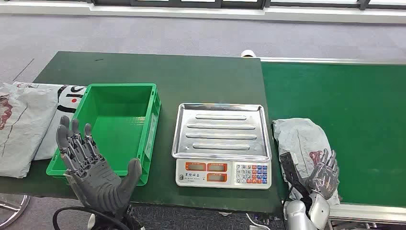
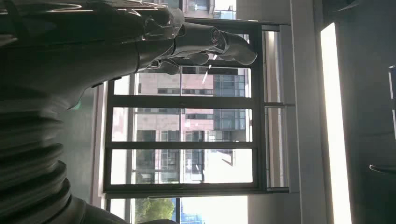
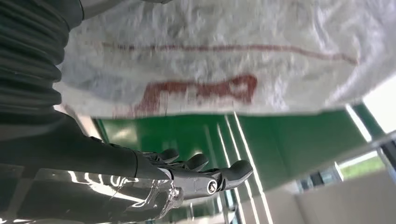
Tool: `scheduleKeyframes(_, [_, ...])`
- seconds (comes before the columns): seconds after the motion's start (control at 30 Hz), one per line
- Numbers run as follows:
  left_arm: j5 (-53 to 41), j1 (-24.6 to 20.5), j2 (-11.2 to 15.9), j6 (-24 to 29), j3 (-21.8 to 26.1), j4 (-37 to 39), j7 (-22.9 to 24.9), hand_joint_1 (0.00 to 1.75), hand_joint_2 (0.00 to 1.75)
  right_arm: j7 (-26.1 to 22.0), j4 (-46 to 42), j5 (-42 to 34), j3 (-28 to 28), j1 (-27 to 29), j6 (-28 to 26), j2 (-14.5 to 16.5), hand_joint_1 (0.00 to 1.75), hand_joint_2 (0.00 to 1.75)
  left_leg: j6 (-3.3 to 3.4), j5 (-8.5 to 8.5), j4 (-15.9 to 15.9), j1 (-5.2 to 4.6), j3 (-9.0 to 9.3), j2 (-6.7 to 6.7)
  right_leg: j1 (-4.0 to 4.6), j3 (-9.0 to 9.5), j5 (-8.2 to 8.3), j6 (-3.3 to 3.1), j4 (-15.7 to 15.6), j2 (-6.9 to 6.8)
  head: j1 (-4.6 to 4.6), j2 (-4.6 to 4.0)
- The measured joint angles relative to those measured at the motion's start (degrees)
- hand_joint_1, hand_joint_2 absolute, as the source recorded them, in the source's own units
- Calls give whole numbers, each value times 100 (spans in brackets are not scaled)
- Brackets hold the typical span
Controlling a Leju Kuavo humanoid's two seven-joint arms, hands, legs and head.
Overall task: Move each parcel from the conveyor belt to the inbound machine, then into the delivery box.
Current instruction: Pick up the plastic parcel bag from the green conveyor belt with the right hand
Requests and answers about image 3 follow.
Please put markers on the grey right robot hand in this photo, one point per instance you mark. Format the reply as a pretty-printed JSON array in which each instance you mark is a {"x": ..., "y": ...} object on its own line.
[{"x": 77, "y": 160}]

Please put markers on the green conveyor belt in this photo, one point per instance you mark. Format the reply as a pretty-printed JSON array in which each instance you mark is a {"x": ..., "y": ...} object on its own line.
[{"x": 294, "y": 145}]

